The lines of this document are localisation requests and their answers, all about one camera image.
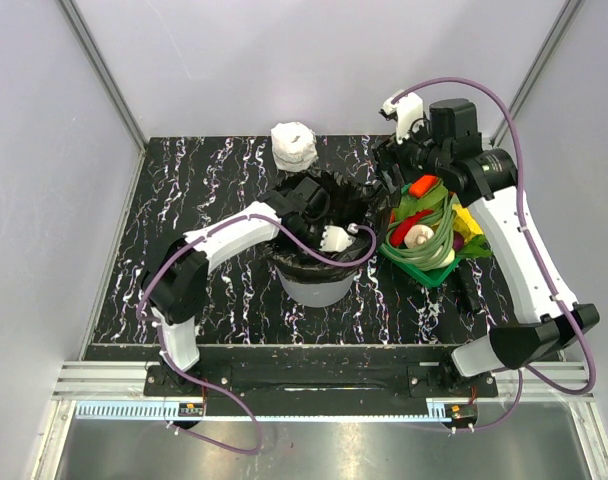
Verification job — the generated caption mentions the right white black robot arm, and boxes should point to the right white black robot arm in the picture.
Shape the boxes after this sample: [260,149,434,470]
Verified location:
[375,93,600,396]

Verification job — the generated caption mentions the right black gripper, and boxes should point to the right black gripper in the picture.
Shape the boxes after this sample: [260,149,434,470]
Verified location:
[371,111,450,194]

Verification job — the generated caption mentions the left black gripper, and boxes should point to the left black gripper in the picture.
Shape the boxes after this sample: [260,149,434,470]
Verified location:
[288,211,339,269]

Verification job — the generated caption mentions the grey plastic trash bin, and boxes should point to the grey plastic trash bin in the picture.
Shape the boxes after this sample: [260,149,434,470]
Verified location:
[277,269,355,308]

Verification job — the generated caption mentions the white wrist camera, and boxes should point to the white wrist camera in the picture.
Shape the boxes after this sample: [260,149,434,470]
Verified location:
[379,91,425,145]
[319,223,358,253]

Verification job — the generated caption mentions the white crumpled paper towel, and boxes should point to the white crumpled paper towel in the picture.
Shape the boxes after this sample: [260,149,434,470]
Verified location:
[270,122,318,172]

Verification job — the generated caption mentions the green toy bean bundle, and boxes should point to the green toy bean bundle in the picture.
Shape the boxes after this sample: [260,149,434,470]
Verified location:
[380,197,456,272]

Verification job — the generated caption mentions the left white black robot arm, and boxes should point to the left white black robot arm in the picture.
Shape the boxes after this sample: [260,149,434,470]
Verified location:
[136,177,331,395]

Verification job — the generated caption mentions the white toy mushroom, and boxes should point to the white toy mushroom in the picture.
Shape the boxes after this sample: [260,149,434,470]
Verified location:
[403,224,434,249]

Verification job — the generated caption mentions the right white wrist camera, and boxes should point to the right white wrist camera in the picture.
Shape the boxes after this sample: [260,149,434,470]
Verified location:
[379,91,425,145]

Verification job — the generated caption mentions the green plastic vegetable basket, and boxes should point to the green plastic vegetable basket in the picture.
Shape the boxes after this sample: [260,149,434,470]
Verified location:
[390,256,458,288]

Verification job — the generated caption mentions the green toy leaf vegetable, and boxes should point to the green toy leaf vegetable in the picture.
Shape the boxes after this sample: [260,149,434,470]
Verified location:
[389,182,454,227]

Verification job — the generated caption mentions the red toy chili pepper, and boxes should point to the red toy chili pepper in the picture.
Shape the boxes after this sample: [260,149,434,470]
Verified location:
[389,209,433,248]

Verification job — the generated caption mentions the aluminium frame rail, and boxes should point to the aluminium frame rail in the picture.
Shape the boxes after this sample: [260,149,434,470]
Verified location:
[55,0,148,151]

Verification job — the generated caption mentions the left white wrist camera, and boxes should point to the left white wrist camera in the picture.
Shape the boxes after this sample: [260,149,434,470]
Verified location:
[319,223,358,253]

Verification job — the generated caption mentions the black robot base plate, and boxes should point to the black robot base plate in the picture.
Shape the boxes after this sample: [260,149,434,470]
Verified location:
[144,345,498,422]

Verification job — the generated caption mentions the black plastic trash bag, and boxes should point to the black plastic trash bag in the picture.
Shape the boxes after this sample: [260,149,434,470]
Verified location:
[259,169,401,283]

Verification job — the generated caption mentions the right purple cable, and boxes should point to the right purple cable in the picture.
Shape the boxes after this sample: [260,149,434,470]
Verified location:
[391,76,598,434]

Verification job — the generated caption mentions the orange toy carrot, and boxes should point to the orange toy carrot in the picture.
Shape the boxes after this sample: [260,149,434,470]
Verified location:
[408,175,439,199]

